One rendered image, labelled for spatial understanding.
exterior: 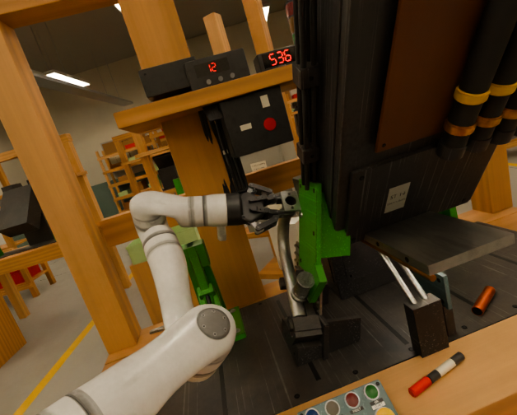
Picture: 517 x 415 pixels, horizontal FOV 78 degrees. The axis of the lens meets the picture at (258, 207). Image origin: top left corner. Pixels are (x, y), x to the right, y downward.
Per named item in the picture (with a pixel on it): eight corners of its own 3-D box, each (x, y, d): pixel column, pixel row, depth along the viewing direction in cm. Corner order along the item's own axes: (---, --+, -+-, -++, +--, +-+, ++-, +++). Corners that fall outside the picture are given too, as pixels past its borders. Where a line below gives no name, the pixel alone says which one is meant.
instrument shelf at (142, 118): (441, 38, 89) (439, 22, 88) (118, 129, 78) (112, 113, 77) (389, 62, 113) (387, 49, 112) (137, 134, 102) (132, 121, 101)
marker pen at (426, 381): (458, 356, 60) (456, 349, 60) (466, 361, 59) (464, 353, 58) (408, 394, 56) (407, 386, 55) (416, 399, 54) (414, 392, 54)
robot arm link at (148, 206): (201, 183, 71) (202, 210, 78) (128, 186, 69) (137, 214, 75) (202, 205, 67) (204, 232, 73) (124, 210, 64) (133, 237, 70)
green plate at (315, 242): (352, 280, 68) (355, 181, 64) (315, 284, 67) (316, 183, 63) (330, 261, 79) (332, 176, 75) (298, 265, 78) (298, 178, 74)
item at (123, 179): (212, 193, 1002) (189, 122, 952) (121, 220, 1010) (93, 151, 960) (214, 189, 1054) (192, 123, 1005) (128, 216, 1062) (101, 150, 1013)
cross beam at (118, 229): (460, 132, 119) (456, 109, 117) (109, 248, 103) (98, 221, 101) (449, 133, 123) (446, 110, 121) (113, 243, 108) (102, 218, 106)
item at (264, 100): (295, 140, 88) (280, 84, 84) (235, 158, 86) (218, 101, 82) (283, 141, 100) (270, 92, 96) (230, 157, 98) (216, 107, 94)
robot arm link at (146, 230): (133, 224, 75) (149, 269, 67) (125, 197, 69) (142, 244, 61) (163, 215, 78) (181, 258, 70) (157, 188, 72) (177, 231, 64)
